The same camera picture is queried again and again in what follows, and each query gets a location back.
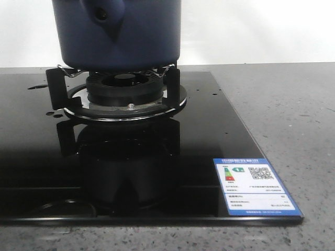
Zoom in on black pot support grate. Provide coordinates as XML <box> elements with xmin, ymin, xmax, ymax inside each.
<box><xmin>46</xmin><ymin>64</ymin><xmax>187</xmax><ymax>122</ymax></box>

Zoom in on dark blue cooking pot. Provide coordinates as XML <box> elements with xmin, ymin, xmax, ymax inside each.
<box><xmin>52</xmin><ymin>1</ymin><xmax>181</xmax><ymax>72</ymax></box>

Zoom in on black gas burner head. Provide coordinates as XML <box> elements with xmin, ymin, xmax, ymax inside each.
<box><xmin>86</xmin><ymin>73</ymin><xmax>164</xmax><ymax>107</ymax></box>

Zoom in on black glass gas stove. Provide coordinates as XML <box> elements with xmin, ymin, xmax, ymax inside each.
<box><xmin>1</xmin><ymin>72</ymin><xmax>304</xmax><ymax>226</ymax></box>

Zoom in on blue energy efficiency label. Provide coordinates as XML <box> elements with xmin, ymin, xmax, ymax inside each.
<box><xmin>213</xmin><ymin>158</ymin><xmax>303</xmax><ymax>216</ymax></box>

